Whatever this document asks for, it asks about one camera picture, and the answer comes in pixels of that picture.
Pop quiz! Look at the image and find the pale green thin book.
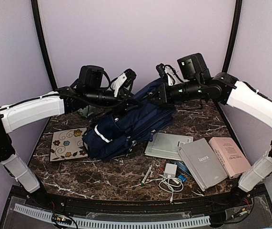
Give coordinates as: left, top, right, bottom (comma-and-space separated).
144, 133, 193, 161

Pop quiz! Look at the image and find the grey hardcover book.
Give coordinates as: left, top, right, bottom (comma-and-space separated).
179, 138, 228, 191

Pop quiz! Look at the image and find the floral pattern notebook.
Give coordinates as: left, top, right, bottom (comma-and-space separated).
50, 127, 88, 162

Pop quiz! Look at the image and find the white charging cable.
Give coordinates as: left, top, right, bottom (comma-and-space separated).
158, 174, 184, 202

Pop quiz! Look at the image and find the left black frame post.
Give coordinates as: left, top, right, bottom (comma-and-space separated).
31, 0, 57, 90

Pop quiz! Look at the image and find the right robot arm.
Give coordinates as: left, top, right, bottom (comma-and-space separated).
153, 53, 272, 207

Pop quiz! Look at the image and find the navy blue student backpack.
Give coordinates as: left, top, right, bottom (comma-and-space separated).
82, 78, 175, 161

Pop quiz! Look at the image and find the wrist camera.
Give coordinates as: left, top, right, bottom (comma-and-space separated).
110, 69, 136, 98
156, 63, 167, 78

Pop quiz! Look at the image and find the green capped marker pen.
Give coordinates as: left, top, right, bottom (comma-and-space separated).
141, 160, 155, 186

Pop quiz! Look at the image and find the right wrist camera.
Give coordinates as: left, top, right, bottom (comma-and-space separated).
156, 63, 167, 78

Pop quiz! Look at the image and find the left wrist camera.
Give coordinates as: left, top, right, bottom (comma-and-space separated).
110, 69, 136, 98

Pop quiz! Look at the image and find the grey slotted cable duct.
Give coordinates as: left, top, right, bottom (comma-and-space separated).
13, 204, 211, 229

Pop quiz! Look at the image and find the pink hardcover book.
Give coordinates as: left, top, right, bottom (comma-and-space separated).
209, 137, 251, 179

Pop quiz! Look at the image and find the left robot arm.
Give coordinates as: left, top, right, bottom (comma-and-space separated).
0, 65, 136, 208

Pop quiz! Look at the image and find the blue eraser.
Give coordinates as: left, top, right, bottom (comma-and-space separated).
178, 174, 187, 183

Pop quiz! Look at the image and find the white power adapter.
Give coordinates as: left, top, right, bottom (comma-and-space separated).
163, 163, 177, 177

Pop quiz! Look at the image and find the black frame post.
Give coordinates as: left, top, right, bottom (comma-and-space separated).
222, 0, 243, 73
31, 0, 57, 90

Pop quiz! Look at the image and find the green ceramic bowl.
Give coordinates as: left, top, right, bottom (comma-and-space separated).
78, 105, 95, 118

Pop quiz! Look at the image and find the blue card packet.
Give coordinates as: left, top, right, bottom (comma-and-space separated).
174, 161, 191, 175

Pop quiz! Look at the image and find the right black frame post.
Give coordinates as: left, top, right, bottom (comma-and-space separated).
222, 0, 243, 73

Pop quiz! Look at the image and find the black curved front rail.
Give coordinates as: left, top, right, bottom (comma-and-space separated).
7, 183, 270, 217

